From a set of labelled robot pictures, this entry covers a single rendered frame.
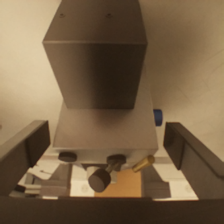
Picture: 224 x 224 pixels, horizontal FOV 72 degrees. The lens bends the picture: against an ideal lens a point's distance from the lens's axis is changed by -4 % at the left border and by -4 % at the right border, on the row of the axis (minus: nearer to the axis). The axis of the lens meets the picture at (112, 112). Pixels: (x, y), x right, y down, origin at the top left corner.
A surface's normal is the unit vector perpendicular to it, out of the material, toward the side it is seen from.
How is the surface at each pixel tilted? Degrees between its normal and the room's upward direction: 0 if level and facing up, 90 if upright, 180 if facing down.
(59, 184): 90
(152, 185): 90
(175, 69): 0
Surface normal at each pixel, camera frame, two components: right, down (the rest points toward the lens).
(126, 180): 0.05, -0.55
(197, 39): -0.01, 0.84
